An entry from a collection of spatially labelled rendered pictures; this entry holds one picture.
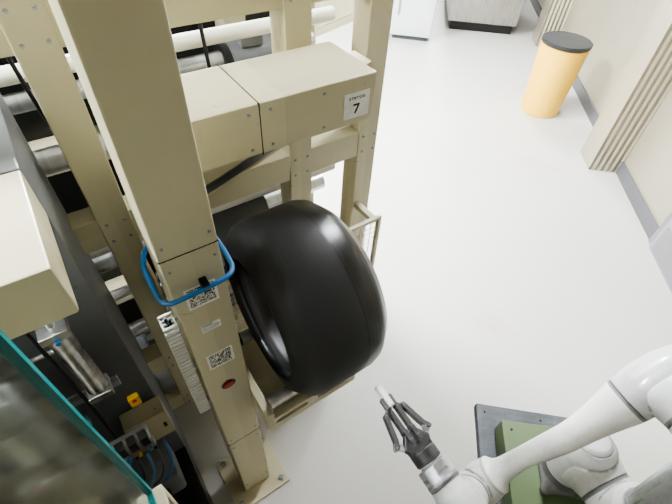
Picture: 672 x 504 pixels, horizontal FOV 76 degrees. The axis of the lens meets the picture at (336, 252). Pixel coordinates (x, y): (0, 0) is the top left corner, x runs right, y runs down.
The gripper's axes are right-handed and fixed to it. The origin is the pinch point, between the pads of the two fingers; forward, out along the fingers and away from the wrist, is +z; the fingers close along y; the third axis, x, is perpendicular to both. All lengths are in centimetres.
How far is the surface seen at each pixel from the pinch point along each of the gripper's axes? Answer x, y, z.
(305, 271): -26.6, 8.2, 32.9
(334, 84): -54, -19, 67
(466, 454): 112, -62, -31
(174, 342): -17, 44, 36
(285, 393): 26.9, 18.3, 22.5
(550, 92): 111, -382, 173
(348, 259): -26.0, -4.3, 30.9
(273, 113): -50, 0, 66
